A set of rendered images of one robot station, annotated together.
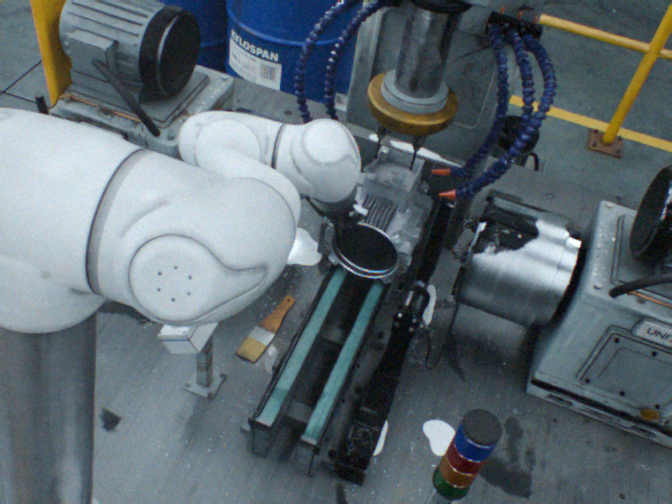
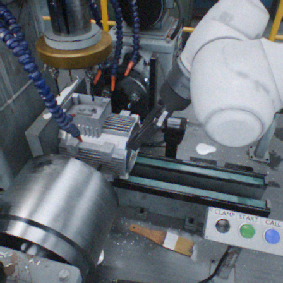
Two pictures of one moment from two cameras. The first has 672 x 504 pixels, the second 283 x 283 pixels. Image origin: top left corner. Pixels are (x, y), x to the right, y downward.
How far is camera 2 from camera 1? 1.26 m
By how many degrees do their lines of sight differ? 60
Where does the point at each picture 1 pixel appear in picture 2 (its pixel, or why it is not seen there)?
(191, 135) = (268, 98)
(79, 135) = not seen: outside the picture
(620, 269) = (156, 34)
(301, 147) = (265, 13)
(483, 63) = (26, 18)
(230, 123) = (269, 43)
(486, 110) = not seen: hidden behind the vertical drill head
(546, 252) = (147, 55)
